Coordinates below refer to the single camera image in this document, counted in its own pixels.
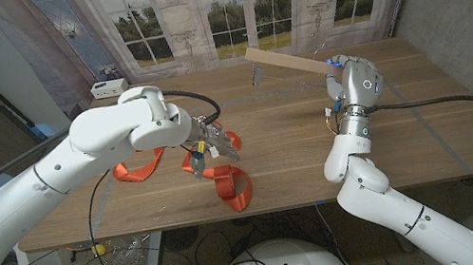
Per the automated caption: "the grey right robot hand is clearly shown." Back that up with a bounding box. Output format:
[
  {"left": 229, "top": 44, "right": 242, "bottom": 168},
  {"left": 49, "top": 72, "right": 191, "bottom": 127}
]
[{"left": 319, "top": 47, "right": 393, "bottom": 144}]

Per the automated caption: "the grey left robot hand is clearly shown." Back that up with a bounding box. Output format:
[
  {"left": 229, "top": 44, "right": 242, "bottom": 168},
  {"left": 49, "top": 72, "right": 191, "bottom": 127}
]
[{"left": 180, "top": 110, "right": 245, "bottom": 182}]

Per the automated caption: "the orange ribbon with spool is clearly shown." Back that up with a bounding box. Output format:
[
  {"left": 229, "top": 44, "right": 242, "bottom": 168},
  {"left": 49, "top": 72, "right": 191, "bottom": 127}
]
[{"left": 107, "top": 125, "right": 258, "bottom": 234}]

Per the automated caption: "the wooden hanger with metal clips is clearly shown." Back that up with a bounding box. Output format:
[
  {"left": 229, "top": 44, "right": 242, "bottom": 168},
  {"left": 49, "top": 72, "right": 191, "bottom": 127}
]
[{"left": 243, "top": 33, "right": 341, "bottom": 101}]

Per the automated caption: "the black round floor base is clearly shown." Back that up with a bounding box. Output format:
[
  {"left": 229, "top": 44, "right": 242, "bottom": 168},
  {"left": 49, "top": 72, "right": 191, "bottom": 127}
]
[{"left": 160, "top": 225, "right": 202, "bottom": 255}]

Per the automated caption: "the white power strip box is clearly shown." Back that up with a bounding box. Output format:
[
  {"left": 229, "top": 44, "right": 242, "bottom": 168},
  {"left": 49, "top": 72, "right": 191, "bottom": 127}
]
[{"left": 89, "top": 77, "right": 131, "bottom": 102}]

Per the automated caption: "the white table leg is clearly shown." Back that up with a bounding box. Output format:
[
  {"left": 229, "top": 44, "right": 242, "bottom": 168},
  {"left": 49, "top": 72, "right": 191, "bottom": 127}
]
[{"left": 137, "top": 231, "right": 168, "bottom": 265}]

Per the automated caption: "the clear plastic bag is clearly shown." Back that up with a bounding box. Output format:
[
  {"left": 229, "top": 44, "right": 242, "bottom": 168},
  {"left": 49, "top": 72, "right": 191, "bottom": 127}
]
[{"left": 105, "top": 237, "right": 152, "bottom": 265}]

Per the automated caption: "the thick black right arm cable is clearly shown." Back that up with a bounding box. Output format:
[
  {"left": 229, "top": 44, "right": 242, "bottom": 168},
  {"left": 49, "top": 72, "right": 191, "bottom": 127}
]
[{"left": 370, "top": 87, "right": 473, "bottom": 193}]

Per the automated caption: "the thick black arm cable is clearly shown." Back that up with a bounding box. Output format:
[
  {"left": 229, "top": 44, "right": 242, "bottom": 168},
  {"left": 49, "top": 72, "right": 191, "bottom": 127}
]
[
  {"left": 370, "top": 87, "right": 473, "bottom": 193},
  {"left": 0, "top": 81, "right": 230, "bottom": 203}
]

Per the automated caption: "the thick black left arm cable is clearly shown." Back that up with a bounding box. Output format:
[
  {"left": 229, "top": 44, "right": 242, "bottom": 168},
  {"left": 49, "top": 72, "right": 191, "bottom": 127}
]
[{"left": 0, "top": 81, "right": 230, "bottom": 203}]

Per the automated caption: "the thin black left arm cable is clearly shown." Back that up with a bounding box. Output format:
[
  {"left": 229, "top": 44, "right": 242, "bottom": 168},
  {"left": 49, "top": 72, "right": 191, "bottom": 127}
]
[{"left": 79, "top": 168, "right": 127, "bottom": 265}]

